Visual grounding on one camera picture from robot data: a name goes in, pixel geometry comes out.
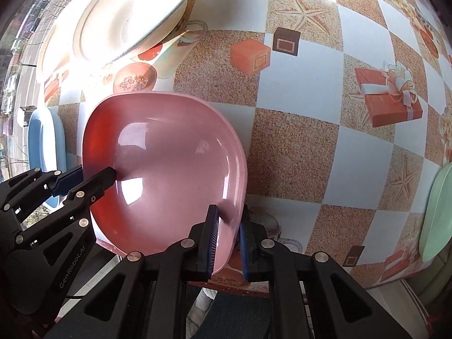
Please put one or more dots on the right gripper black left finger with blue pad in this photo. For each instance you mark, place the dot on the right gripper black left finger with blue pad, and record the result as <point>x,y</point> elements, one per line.
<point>144,296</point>

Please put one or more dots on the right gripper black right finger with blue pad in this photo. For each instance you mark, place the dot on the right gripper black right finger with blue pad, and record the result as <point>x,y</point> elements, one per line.
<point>311,296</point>

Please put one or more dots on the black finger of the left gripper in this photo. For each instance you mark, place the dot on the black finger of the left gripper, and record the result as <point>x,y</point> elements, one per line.
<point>84,197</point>
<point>25,192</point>

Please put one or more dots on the green square plastic plate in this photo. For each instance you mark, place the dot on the green square plastic plate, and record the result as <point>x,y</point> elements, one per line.
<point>436,230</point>

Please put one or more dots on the pink square plastic plate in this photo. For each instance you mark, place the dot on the pink square plastic plate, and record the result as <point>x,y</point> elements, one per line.
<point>174,156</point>

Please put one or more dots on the blue square plastic plate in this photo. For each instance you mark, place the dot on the blue square plastic plate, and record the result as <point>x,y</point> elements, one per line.
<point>46,141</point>

